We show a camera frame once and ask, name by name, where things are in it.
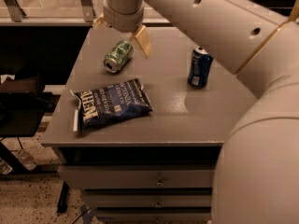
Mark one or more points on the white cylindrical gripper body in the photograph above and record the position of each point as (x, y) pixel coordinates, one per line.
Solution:
(122, 20)

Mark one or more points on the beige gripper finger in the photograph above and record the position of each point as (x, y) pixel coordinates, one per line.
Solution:
(99, 21)
(141, 36)

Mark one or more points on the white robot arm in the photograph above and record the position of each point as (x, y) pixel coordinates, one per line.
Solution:
(256, 179)

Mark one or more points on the green soda can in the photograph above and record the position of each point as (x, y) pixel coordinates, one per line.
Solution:
(118, 56)

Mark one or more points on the blue soda can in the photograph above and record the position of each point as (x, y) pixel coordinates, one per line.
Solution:
(200, 67)

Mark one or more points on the blue chip bag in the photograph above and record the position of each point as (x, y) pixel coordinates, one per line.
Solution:
(114, 103)

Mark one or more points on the metal railing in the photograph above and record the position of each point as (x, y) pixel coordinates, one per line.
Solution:
(49, 12)

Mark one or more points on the black chair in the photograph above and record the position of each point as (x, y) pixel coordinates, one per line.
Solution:
(23, 103)

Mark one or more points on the top grey drawer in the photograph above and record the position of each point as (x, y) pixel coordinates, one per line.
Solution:
(137, 176)

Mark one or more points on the grey drawer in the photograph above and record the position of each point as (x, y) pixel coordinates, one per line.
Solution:
(148, 198)
(137, 176)
(152, 215)

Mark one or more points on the clear plastic bottle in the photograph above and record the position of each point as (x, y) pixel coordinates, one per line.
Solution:
(26, 159)

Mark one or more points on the middle grey drawer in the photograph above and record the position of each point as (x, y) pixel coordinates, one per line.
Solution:
(148, 198)

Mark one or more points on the bottom grey drawer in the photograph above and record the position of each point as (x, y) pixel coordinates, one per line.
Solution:
(152, 215)

